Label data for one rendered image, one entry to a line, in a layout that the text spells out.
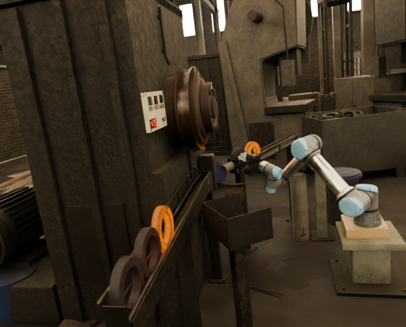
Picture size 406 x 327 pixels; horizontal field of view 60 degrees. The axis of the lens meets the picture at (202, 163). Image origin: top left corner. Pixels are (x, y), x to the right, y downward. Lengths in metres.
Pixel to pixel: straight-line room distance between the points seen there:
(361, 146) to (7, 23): 3.44
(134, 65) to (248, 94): 3.21
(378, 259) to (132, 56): 1.70
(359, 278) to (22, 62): 2.11
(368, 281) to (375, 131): 2.22
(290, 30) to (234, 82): 0.92
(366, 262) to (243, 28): 3.31
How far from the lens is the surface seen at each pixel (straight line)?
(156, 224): 1.35
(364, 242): 2.17
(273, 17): 4.62
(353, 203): 2.02
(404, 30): 5.18
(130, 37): 1.62
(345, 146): 4.09
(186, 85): 1.84
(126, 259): 1.10
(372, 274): 2.31
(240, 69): 4.71
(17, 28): 1.86
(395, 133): 4.32
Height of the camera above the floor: 1.24
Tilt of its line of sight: 12 degrees down
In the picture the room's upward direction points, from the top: 7 degrees counter-clockwise
